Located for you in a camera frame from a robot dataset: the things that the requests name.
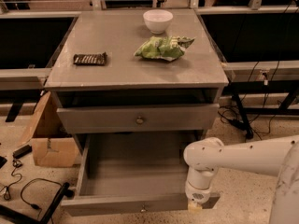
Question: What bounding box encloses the black power adapter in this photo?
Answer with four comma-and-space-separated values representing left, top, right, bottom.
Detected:
13, 145, 32, 159

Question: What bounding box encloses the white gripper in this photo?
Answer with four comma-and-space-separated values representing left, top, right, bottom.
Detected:
185, 167, 217, 211

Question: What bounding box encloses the black cables right floor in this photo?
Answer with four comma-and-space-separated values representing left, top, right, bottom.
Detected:
217, 59, 281, 141

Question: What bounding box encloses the grey drawer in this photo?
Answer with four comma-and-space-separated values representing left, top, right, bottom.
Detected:
61, 130, 221, 217
57, 104, 219, 134

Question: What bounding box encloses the white ceramic bowl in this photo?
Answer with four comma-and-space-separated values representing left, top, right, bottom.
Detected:
143, 9, 173, 34

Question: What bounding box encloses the dark snack bar wrapper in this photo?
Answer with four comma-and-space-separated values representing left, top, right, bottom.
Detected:
73, 52, 107, 66

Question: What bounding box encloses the grey drawer cabinet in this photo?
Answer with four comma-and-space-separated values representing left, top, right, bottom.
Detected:
45, 9, 228, 148

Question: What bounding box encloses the brown cardboard box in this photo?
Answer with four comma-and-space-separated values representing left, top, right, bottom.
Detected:
19, 92, 81, 168

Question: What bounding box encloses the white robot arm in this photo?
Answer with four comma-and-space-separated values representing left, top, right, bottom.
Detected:
183, 135, 299, 224

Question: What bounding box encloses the green chip bag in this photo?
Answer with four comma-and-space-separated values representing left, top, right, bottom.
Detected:
134, 36, 194, 62

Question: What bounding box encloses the grey top drawer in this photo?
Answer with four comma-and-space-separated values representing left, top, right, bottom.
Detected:
57, 104, 219, 134

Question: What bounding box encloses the black chair base leg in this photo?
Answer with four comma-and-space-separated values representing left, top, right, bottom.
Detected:
0, 181, 75, 224

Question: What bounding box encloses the black cable on floor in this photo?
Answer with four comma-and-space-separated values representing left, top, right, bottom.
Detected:
20, 177, 64, 211

